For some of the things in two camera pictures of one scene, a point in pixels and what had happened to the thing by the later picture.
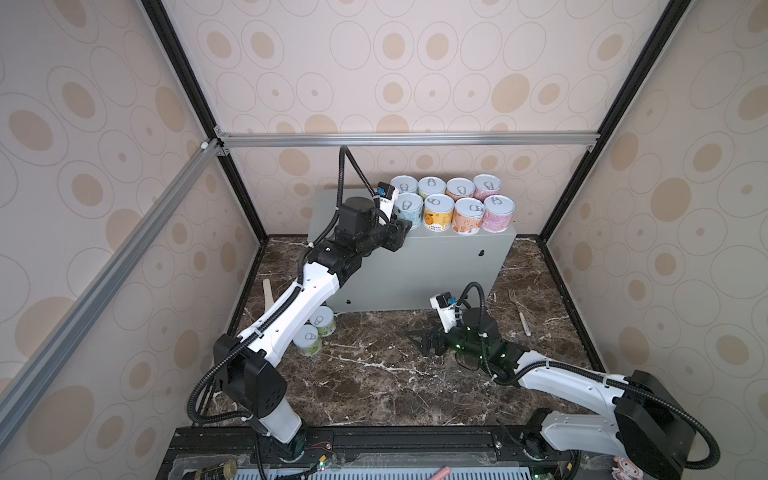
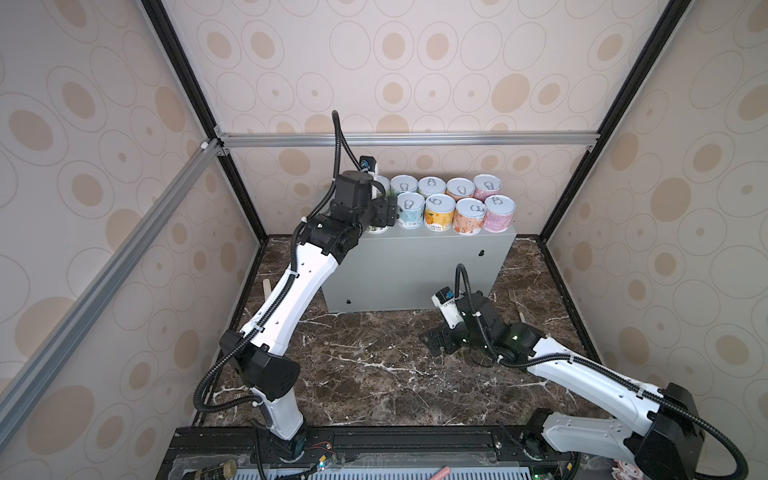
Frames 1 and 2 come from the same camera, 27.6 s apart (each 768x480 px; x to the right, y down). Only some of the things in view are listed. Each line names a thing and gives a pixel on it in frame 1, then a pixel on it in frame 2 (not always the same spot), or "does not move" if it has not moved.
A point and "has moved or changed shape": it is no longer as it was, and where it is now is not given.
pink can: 499,211 does not move
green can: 306,341 has moved or changed shape
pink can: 486,185 does not move
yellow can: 430,185 does not move
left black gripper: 395,234 to 385,211
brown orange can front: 467,216 does not move
